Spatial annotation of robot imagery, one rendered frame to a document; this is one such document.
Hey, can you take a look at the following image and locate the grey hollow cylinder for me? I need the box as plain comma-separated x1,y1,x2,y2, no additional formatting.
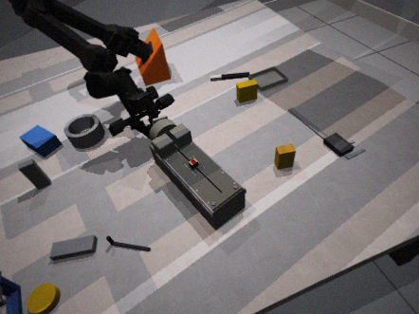
64,114,104,149

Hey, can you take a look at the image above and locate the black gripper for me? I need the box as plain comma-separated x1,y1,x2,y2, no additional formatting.
108,86,174,139

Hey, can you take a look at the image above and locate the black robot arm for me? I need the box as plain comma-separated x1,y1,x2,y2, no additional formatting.
9,0,159,113

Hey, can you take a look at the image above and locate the yellow round disc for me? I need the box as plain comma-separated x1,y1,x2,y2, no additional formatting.
27,283,61,314

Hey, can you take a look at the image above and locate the blue rectangular block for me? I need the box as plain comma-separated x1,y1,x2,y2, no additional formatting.
19,125,62,157

